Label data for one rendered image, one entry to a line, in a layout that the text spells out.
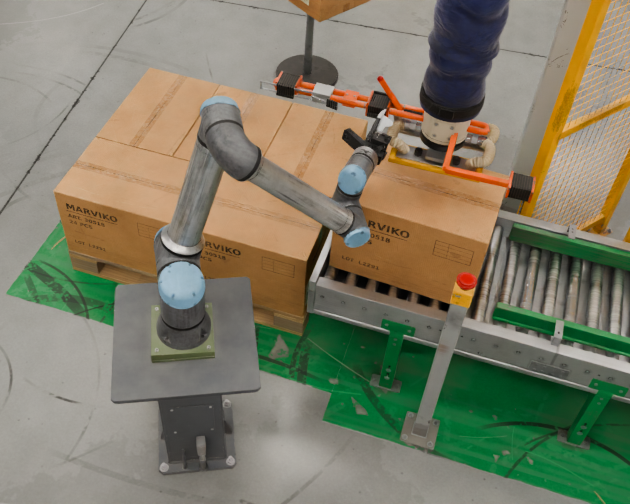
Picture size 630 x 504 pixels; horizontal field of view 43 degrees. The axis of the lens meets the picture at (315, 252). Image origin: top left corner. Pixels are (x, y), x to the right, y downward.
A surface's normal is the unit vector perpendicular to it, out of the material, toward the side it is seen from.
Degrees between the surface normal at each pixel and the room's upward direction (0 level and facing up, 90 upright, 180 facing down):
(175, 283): 6
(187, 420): 90
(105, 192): 0
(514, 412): 0
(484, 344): 90
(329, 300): 90
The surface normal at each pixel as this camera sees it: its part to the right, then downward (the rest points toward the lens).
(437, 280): -0.35, 0.69
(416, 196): 0.06, -0.66
